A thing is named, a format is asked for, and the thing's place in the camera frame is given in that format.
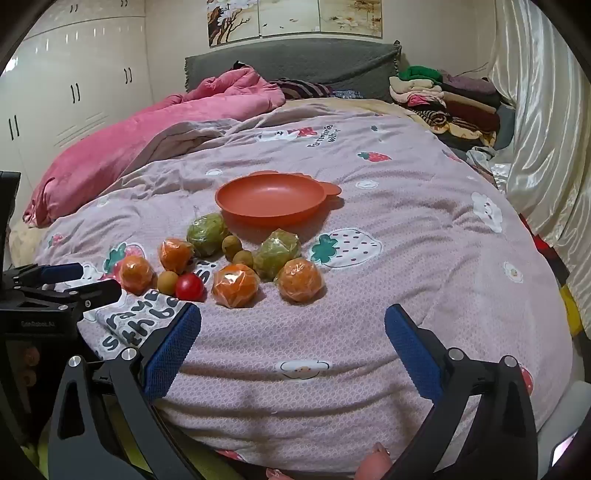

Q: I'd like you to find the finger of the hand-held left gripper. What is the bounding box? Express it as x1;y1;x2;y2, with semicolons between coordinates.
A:
2;262;85;291
28;278;123;319

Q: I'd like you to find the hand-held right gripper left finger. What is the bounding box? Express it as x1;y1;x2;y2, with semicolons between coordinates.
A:
48;302;204;480

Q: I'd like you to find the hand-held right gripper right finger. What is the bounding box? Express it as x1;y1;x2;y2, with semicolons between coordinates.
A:
384;303;539;480

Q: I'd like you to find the plastic-wrapped orange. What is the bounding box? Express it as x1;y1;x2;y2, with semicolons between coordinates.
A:
158;237;195;274
274;258;326;304
117;255;155;296
211;264;260;309

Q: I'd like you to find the red tomato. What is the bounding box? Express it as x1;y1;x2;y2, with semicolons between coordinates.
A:
174;273;205;302

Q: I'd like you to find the plastic-wrapped green citrus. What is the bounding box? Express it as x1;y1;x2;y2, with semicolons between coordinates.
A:
253;229;301;282
187;212;232;258

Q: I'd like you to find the orange plastic plate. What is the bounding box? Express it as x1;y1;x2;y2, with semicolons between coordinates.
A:
215;171;343;227

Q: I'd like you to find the person's left hand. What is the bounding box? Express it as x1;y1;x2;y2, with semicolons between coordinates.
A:
22;346;40;387

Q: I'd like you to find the yellow-green cloth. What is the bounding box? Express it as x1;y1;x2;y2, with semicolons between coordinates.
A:
34;406;245;480

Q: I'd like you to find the pink fleece blanket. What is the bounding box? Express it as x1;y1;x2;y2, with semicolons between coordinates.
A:
23;65;287;229

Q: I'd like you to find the yellow item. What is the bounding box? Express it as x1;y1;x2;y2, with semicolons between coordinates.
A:
560;286;585;337

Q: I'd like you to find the red item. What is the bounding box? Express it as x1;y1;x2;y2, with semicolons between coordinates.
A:
531;233;561;264

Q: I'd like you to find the white glossy wardrobe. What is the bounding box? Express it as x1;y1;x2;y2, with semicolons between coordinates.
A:
0;0;155;208

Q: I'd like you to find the pile of folded clothes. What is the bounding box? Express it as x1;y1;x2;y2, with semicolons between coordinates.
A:
389;65;504;151

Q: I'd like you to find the beige bed sheet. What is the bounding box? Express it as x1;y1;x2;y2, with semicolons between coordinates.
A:
284;96;416;121

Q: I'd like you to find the dark striped cloth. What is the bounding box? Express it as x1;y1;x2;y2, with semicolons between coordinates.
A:
270;79;333;100

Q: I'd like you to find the cream satin curtain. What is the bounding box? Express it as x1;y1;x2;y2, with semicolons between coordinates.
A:
487;0;591;315

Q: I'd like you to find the tree wall painting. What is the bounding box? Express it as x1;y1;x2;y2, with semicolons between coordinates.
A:
205;0;385;49

